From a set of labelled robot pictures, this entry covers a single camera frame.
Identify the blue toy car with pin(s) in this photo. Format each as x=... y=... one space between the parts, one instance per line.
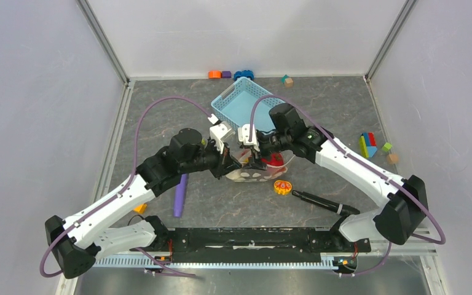
x=249 y=74

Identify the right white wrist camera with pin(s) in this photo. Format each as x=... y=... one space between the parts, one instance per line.
x=247 y=137

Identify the multicolour block stack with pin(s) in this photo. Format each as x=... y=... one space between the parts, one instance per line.
x=368 y=145

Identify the green cube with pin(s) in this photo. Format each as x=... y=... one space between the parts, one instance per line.
x=387 y=147

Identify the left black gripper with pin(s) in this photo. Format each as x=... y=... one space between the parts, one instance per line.
x=225 y=162

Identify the orange round toy slice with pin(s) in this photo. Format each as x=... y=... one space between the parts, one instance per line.
x=282 y=187

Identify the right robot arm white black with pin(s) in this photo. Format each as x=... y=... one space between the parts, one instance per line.
x=401 y=202

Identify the orange wedge block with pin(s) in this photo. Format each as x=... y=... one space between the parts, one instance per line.
x=140 y=209

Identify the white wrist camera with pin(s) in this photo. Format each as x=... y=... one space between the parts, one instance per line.
x=247 y=137
x=220 y=132

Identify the tan wooden cube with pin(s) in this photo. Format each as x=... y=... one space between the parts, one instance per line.
x=392 y=159

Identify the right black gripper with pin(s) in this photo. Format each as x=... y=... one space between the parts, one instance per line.
x=255 y=163

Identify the purple block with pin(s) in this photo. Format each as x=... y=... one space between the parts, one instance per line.
x=226 y=74

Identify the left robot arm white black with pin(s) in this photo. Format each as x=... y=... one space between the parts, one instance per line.
x=81 y=239

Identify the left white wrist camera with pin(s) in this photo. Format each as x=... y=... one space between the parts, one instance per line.
x=220 y=132

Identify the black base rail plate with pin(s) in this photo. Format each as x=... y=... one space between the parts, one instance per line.
x=253 y=244

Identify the orange cylinder block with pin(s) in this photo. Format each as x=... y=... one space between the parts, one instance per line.
x=214 y=74

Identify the purple toy microphone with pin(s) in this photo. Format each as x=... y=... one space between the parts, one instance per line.
x=180 y=196

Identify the teal and tan cubes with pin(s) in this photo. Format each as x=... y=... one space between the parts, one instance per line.
x=287 y=81

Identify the clear dotted zip top bag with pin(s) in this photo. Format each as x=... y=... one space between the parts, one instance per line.
x=250 y=175

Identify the red toy tomato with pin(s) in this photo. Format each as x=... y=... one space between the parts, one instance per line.
x=275 y=160

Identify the light blue plastic basket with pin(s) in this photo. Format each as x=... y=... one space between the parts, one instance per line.
x=235 y=104

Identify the black marker pen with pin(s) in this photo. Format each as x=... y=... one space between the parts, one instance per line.
x=337 y=208

